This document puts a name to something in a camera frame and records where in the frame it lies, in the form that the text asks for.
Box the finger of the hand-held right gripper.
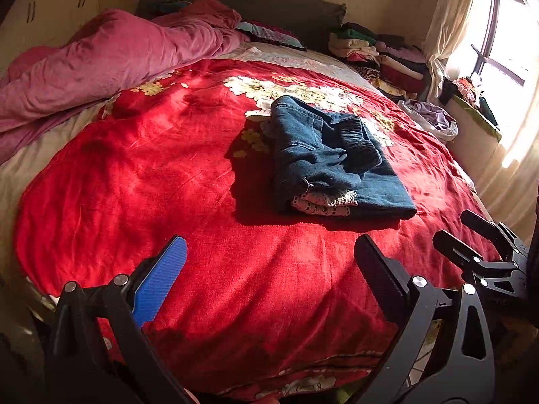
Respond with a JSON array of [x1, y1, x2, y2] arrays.
[[433, 229, 519, 288], [460, 209, 530, 258]]

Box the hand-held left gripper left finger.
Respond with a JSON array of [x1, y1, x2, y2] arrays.
[[44, 235, 194, 404]]

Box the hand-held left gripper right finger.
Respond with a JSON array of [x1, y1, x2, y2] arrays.
[[354, 233, 495, 404]]

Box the blue jeans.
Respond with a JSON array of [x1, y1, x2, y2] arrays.
[[269, 95, 418, 221]]

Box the red floral blanket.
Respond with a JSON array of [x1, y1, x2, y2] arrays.
[[14, 58, 502, 400]]

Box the white plastic bag of clothes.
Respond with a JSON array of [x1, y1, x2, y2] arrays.
[[398, 99, 459, 143]]

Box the heap of small cloths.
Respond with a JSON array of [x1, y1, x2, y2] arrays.
[[440, 75, 486, 106]]

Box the pile of folded clothes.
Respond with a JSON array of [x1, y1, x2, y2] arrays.
[[328, 21, 432, 102]]

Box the window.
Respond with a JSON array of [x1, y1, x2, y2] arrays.
[[469, 0, 539, 93]]

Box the cream curtain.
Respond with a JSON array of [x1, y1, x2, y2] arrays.
[[423, 0, 539, 234]]

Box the pink duvet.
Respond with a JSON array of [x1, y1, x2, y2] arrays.
[[0, 0, 253, 165]]

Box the white patterned bed sheet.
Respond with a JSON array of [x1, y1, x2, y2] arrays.
[[219, 42, 380, 93]]

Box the purple teal pillow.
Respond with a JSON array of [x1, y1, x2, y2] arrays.
[[235, 20, 308, 52]]

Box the dark grey headboard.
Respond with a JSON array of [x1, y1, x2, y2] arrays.
[[135, 0, 348, 51]]

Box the cream wardrobe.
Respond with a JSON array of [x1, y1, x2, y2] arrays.
[[0, 0, 102, 72]]

